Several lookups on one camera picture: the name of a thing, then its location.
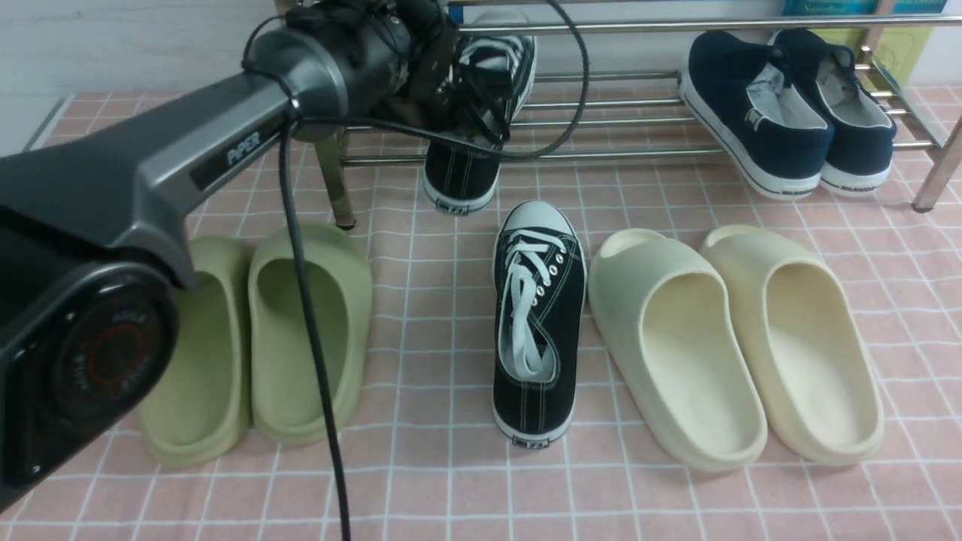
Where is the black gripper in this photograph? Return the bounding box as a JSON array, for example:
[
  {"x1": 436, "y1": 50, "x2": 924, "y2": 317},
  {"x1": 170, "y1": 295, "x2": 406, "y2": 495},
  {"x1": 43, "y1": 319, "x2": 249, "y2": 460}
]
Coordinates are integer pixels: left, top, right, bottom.
[{"x1": 387, "y1": 1, "x2": 468, "y2": 132}]

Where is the black canvas sneaker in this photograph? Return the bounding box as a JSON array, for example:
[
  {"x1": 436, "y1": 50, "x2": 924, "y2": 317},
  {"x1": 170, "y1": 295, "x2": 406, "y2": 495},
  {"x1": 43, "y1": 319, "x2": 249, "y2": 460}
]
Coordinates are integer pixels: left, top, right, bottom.
[
  {"x1": 492, "y1": 200, "x2": 587, "y2": 449},
  {"x1": 422, "y1": 35, "x2": 538, "y2": 216}
]

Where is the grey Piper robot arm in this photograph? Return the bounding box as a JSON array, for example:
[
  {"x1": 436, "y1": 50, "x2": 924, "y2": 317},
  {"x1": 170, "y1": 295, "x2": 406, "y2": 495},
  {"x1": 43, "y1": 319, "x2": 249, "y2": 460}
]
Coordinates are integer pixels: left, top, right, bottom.
[{"x1": 2, "y1": 1, "x2": 530, "y2": 509}]

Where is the steel shoe rack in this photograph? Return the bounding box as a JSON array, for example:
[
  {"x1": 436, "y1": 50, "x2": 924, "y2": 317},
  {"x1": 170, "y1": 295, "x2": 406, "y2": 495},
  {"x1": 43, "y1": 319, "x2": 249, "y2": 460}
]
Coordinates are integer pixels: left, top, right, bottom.
[{"x1": 274, "y1": 0, "x2": 962, "y2": 230}]

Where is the navy slip-on shoe left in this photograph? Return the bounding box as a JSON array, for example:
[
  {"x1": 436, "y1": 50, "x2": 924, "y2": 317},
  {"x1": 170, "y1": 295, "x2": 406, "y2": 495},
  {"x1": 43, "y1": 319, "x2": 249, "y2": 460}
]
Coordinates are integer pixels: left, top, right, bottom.
[{"x1": 678, "y1": 30, "x2": 833, "y2": 200}]

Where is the navy slip-on shoe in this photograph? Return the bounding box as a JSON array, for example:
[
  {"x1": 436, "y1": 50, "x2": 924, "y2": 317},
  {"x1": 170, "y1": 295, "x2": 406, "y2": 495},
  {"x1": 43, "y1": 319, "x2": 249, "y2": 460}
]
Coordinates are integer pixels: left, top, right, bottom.
[
  {"x1": 770, "y1": 29, "x2": 897, "y2": 198},
  {"x1": 678, "y1": 30, "x2": 833, "y2": 200}
]

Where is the cream left foam slipper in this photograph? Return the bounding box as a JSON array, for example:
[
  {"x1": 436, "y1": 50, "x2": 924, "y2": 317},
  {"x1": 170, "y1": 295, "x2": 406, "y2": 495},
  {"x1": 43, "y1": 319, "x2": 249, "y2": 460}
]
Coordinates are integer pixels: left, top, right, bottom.
[{"x1": 588, "y1": 228, "x2": 767, "y2": 473}]

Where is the cream foam slipper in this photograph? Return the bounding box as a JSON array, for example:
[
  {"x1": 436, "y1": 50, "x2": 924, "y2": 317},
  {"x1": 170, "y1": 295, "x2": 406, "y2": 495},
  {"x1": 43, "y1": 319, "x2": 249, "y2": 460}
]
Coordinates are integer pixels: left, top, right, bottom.
[
  {"x1": 588, "y1": 228, "x2": 767, "y2": 473},
  {"x1": 700, "y1": 225, "x2": 885, "y2": 467}
]

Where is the green right foam slipper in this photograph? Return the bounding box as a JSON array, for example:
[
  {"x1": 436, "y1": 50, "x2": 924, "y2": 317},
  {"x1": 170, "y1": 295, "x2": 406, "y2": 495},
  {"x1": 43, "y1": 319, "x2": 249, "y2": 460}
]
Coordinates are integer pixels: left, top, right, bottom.
[{"x1": 248, "y1": 223, "x2": 374, "y2": 446}]

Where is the green foam slipper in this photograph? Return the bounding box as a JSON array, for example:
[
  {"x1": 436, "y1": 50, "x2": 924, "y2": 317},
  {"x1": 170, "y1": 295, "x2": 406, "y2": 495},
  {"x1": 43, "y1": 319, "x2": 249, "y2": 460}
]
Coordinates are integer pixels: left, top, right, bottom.
[
  {"x1": 140, "y1": 237, "x2": 251, "y2": 469},
  {"x1": 248, "y1": 223, "x2": 374, "y2": 446}
]

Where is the pink grid tablecloth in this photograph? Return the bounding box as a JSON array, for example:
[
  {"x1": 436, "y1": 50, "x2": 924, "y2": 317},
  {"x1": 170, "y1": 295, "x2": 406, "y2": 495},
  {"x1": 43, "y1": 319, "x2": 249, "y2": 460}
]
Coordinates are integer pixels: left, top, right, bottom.
[{"x1": 2, "y1": 152, "x2": 960, "y2": 540}]

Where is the green left foam slipper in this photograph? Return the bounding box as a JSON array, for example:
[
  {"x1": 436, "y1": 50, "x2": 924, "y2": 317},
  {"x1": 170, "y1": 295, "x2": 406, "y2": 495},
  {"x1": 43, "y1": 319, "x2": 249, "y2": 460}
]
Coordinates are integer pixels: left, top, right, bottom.
[{"x1": 140, "y1": 237, "x2": 251, "y2": 469}]

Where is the navy slip-on shoe right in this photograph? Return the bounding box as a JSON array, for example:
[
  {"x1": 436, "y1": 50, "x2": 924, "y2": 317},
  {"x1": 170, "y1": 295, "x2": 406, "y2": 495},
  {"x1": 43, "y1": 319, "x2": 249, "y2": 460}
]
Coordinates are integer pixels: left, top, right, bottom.
[{"x1": 770, "y1": 29, "x2": 897, "y2": 198}]

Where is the yellow green box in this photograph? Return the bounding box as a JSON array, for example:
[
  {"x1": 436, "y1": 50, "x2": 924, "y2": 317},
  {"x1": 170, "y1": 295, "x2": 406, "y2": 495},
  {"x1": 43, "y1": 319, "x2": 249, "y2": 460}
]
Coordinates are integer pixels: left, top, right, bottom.
[{"x1": 814, "y1": 27, "x2": 933, "y2": 86}]

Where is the cream right foam slipper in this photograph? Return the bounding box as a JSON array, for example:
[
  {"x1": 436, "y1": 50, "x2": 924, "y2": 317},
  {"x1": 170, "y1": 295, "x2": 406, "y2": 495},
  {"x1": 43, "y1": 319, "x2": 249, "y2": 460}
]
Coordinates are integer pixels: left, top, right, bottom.
[{"x1": 700, "y1": 225, "x2": 885, "y2": 467}]

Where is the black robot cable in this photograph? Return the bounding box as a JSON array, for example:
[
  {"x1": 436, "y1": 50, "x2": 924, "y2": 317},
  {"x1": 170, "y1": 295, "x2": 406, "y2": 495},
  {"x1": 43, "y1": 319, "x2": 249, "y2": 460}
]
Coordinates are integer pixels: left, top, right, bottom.
[{"x1": 242, "y1": 0, "x2": 591, "y2": 541}]

